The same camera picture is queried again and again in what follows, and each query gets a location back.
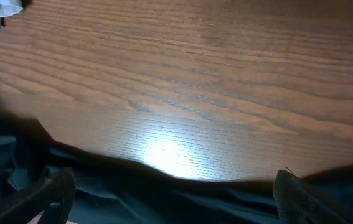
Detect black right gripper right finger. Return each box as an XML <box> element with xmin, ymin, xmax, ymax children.
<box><xmin>273</xmin><ymin>170</ymin><xmax>353</xmax><ymax>224</ymax></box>

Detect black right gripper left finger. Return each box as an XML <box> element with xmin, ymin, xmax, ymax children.
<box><xmin>0</xmin><ymin>167</ymin><xmax>76</xmax><ymax>224</ymax></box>

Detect black pants with red waistband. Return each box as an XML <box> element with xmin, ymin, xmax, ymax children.
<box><xmin>0</xmin><ymin>118</ymin><xmax>353</xmax><ymax>223</ymax></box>

